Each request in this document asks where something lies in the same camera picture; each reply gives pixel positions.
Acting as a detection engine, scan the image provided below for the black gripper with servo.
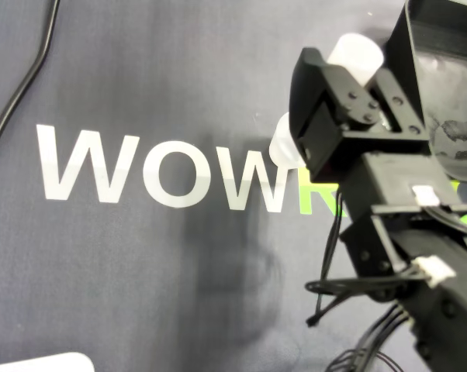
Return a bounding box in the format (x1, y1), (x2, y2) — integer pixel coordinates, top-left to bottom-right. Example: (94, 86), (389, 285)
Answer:
(287, 46), (429, 184)

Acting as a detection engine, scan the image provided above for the white plastic tube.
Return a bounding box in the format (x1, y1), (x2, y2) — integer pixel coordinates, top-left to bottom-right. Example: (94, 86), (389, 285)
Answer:
(270, 33), (385, 168)

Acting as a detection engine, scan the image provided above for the black plastic bin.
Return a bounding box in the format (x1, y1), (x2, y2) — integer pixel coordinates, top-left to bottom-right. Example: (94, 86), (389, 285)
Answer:
(388, 0), (467, 183)

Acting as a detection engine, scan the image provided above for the dark grey printed mat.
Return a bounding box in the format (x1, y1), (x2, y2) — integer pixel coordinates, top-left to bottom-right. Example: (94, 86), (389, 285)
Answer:
(0, 0), (467, 372)

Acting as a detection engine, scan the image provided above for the white desk lamp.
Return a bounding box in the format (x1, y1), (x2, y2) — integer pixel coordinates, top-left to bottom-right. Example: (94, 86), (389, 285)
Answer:
(0, 351), (95, 372)

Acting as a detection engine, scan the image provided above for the black servo cable bundle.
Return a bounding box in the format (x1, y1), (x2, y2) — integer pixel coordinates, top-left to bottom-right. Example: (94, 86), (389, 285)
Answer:
(305, 211), (417, 372)

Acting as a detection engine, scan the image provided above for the thick black cable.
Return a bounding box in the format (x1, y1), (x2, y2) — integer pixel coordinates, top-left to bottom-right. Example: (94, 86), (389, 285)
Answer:
(0, 0), (61, 164)

